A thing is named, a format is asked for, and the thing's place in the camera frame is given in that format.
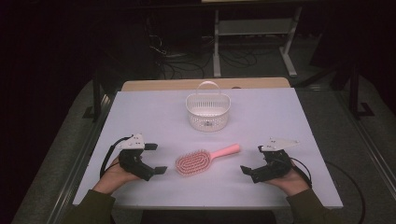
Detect white table mat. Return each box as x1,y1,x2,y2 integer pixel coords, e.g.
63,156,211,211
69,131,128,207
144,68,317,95
72,88,344,209

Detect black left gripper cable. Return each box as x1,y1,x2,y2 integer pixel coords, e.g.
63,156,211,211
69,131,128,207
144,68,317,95
99,135,132,180

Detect black floor cables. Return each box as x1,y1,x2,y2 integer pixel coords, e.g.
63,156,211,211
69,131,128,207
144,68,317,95
146,18,269,80

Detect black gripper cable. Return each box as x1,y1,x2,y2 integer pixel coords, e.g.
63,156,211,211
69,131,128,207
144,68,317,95
290,157,313,189
99,135,132,180

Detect person's right hand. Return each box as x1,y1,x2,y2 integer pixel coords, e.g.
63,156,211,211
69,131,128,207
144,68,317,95
264,161,311,198

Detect grey metal stand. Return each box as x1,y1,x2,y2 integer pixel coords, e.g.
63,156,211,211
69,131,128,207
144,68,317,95
213,6,304,78

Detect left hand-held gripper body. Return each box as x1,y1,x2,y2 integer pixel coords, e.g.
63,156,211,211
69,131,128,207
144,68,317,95
116,133,157,182

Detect person's left hand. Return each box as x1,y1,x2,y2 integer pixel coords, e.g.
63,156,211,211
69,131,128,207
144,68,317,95
92,157,141,195

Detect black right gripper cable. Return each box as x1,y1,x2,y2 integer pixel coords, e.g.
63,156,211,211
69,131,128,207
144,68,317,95
290,157,313,189

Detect black stand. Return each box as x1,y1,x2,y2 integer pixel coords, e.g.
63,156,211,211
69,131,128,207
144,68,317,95
348,62,376,120
82,71,108,122

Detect white plastic basket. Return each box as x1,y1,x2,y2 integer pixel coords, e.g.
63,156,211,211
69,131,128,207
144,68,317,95
185,80,232,133

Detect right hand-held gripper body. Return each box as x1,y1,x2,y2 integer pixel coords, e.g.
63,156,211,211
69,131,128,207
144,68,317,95
250,137,301,185

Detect long black floor cable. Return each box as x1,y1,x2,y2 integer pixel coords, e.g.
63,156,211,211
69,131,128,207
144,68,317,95
323,160,367,224

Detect pink hairbrush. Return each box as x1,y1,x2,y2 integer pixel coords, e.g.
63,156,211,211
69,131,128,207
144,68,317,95
175,143,242,177

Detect metal rail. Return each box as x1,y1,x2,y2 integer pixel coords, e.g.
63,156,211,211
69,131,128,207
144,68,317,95
46,92,116,224
335,90,396,194

